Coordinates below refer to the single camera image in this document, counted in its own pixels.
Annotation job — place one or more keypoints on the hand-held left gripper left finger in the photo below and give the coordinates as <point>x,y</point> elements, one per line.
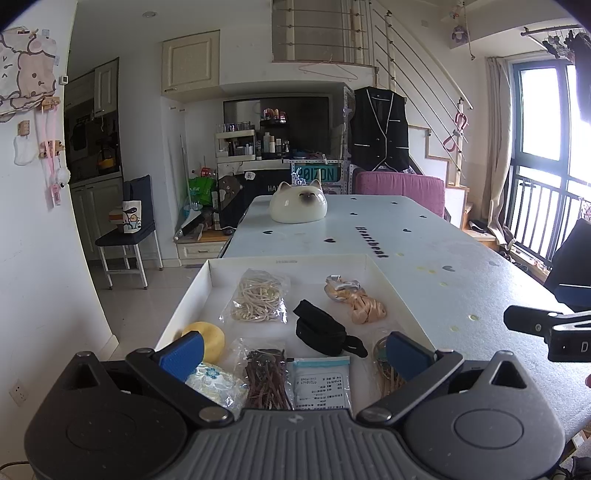
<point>182,353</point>

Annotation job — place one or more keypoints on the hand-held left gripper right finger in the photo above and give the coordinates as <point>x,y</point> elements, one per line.
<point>406,355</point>

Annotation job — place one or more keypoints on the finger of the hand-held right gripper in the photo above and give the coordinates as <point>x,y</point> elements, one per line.
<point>531,321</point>

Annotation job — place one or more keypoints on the bag of brown rubber bands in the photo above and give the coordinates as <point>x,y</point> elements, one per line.
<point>388,376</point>

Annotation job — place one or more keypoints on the yellow scrunchie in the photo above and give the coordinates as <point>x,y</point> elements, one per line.
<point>212,341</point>

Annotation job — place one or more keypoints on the blue floral scrunchie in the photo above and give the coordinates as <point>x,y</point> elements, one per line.
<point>217,385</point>

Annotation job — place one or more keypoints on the white packet with blue strip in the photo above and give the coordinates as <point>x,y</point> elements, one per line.
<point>321,383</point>

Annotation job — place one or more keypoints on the black fabric headband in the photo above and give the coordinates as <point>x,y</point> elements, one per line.
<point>318,327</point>

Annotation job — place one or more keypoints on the white shallow cardboard tray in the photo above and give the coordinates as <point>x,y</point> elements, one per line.
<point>304,286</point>

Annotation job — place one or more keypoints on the navy covered chair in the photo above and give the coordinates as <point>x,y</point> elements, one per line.
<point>572,258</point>
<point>141,203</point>

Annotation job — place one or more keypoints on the wooden stair step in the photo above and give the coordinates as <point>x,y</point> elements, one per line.
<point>482,237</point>

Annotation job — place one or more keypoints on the white low drawer cabinet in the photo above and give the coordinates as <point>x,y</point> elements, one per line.
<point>201,251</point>

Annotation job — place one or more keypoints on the white printed tote bag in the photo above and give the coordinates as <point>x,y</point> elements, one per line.
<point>131,217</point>

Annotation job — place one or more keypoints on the green plastic bag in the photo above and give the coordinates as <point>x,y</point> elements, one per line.
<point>202,189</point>

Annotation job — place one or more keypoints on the beige curtain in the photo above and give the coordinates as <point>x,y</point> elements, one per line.
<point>501,157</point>

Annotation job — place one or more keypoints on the pink folded mattress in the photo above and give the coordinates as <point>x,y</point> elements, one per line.
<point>397,187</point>

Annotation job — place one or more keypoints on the balcony window with railing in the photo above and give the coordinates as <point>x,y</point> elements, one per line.
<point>517,147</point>

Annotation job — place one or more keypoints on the white cat-shaped ceramic bowl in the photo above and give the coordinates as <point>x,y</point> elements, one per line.
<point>298,207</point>

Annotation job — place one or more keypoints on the black printed cloth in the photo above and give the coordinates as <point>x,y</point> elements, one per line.
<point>258,184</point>

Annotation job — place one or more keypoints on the teal sign plate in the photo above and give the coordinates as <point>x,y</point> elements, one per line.
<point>323,174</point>

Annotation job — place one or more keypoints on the silver bunny ornament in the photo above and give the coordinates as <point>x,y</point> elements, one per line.
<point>296,175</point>

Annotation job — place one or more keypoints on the pink hook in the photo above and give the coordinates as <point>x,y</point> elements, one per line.
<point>459,119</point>

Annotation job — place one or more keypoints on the white organizer with bottles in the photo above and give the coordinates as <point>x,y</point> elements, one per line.
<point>234,145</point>

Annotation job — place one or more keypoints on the grey perforated metal rack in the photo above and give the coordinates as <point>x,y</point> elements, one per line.
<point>347,147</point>

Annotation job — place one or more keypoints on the black vest with white trim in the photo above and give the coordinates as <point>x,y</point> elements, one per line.
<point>378,134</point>

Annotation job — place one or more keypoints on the stair railing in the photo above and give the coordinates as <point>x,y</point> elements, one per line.
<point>455,92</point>

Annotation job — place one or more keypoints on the dark hanging garment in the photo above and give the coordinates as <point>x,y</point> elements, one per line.
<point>582,78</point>

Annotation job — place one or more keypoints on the white bib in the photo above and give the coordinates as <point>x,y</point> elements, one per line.
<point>24,152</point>

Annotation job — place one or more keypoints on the clothes rod with clips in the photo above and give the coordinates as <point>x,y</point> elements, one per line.
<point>549,41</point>

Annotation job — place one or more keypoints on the cream cabinet door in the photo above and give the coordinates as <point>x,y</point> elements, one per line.
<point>190,62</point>

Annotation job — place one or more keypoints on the loft railing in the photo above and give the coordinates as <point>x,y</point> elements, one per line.
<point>288,32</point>

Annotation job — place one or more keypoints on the wall outlet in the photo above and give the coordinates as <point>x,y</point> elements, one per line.
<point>18,392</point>

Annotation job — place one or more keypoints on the kitchen wall cabinet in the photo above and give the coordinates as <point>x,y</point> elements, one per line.
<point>107,87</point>

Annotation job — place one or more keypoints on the printed cloth wall bag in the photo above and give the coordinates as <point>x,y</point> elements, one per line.
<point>25,69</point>

